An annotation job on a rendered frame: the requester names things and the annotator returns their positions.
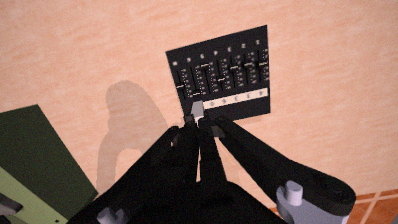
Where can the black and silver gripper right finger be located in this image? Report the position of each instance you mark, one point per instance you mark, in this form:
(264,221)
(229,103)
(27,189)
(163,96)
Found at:
(302,195)

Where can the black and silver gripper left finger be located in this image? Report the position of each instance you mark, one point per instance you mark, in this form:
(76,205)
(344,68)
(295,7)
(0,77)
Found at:
(139,183)

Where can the black lighting desk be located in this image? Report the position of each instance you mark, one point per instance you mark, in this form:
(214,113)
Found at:
(245,93)

